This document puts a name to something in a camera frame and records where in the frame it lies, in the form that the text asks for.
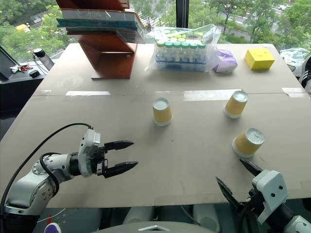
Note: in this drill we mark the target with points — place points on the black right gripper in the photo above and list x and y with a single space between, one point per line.
252 208

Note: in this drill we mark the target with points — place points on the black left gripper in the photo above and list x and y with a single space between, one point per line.
101 159

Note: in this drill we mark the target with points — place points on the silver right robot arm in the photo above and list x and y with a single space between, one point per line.
298 224

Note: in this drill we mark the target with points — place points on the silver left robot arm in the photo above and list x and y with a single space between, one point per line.
29 184

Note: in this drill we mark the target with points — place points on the stack of teal packets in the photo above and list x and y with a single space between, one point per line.
97 15

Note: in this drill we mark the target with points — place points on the yellow paper cup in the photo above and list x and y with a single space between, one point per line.
235 104
161 112
247 143

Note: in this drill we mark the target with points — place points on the white rounded robot leg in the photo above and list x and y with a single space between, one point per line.
206 218
138 214

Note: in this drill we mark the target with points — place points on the grey robot torso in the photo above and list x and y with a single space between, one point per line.
170 227

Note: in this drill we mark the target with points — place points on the brown wooden zigzag shelf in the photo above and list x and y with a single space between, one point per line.
109 58

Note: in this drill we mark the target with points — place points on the purple round object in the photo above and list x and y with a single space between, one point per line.
52 228

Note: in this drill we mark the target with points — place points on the clear tape strip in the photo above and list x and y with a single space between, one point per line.
292 92

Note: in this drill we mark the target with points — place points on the blue test tube rack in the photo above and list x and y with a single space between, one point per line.
179 65

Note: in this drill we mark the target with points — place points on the black side desk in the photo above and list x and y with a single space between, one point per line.
17 97

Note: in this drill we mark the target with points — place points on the purple white pouch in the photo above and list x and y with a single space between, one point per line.
226 61

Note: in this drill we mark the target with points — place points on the small black device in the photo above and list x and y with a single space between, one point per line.
34 73

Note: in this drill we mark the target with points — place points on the yellow cardboard box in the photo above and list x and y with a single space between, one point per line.
260 59

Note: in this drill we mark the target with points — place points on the black white striped shoe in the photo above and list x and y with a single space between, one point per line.
306 75

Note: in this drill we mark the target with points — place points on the red key bundle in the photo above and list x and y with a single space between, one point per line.
20 68

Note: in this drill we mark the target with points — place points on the crumpled clear plastic bag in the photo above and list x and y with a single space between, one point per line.
292 58

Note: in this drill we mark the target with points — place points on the teal cover book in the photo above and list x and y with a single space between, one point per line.
92 23

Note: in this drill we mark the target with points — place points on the white label in bag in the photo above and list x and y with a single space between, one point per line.
194 36

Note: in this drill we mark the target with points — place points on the black monitor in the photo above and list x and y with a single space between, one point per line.
6 65

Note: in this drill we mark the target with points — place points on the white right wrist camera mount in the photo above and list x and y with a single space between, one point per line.
272 187

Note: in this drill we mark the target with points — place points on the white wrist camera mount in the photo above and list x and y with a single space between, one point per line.
272 187
87 143

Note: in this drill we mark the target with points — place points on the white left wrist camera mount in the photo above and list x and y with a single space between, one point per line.
87 143

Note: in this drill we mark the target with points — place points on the black window frame post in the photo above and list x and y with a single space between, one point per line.
182 13

